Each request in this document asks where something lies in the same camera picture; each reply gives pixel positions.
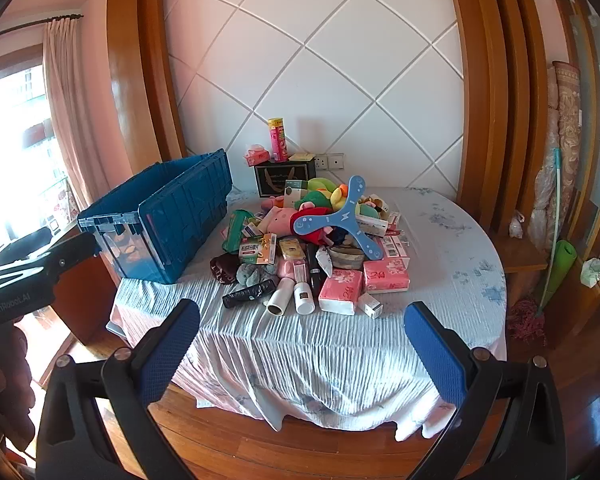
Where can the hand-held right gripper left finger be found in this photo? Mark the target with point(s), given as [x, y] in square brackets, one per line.
[170, 352]

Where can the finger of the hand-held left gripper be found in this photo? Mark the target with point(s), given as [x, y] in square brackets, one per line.
[15, 271]
[70, 255]

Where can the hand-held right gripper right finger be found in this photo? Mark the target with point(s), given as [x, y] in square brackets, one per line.
[435, 355]

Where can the pink floral tissue packet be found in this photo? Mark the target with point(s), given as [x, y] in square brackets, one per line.
[341, 291]

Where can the blue plastic crate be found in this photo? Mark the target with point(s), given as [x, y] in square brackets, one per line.
[180, 220]

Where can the blue boomerang toy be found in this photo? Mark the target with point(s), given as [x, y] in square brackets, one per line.
[337, 217]

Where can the pink pig plush toy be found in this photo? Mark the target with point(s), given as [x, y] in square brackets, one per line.
[285, 220]

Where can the person's left hand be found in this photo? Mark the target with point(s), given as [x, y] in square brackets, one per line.
[5, 390]

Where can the wooden cabinet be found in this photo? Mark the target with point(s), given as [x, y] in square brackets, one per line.
[92, 305]

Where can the small white box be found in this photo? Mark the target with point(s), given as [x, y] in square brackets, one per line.
[370, 305]

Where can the black wrapped roll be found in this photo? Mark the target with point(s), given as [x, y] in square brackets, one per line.
[247, 295]

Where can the dark brown pouch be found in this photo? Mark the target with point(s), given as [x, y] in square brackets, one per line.
[224, 269]

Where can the grey cloth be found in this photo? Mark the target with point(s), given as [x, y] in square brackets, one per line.
[252, 274]

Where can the white and red box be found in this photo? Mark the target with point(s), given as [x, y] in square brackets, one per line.
[394, 246]

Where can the white tube bottle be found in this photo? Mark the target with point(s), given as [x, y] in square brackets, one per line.
[280, 299]

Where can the wooden bedside shelf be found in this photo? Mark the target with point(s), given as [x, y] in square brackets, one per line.
[520, 255]

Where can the green and yellow box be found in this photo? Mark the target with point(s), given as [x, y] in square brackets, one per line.
[256, 250]

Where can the pink curtain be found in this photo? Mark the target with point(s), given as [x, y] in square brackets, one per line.
[80, 120]

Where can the green packet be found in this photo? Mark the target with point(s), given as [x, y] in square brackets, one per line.
[236, 230]

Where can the white bottle with brown cap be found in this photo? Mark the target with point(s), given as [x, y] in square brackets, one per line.
[304, 300]

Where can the white wrapper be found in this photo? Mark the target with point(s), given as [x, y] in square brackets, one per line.
[325, 262]

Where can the white and green box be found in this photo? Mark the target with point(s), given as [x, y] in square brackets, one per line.
[372, 224]

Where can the black tube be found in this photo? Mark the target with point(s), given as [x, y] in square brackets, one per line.
[314, 272]

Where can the green yoga mat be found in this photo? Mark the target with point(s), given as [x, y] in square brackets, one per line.
[560, 270]

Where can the white plastic bag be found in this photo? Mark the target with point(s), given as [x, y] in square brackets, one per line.
[516, 225]

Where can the green plush toy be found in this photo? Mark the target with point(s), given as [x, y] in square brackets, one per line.
[317, 190]

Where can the black gift box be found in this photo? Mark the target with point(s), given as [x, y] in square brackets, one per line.
[282, 179]

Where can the pink tissue box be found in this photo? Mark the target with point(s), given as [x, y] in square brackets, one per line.
[256, 156]

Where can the dark curtain rod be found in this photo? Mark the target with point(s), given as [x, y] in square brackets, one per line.
[25, 27]

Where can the yellow paper tag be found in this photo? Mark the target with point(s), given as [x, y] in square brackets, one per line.
[301, 157]

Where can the pink can with yellow lid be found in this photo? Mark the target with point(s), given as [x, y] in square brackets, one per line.
[278, 140]

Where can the rolled patterned carpet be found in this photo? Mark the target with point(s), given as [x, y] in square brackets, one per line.
[562, 150]

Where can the glass door cabinet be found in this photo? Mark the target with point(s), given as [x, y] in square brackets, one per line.
[597, 110]

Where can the white padded headboard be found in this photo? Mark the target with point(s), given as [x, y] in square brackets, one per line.
[330, 60]

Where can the round wooden bed frame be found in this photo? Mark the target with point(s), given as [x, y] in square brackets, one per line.
[300, 447]

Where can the white wall socket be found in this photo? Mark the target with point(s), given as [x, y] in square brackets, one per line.
[321, 161]
[337, 161]

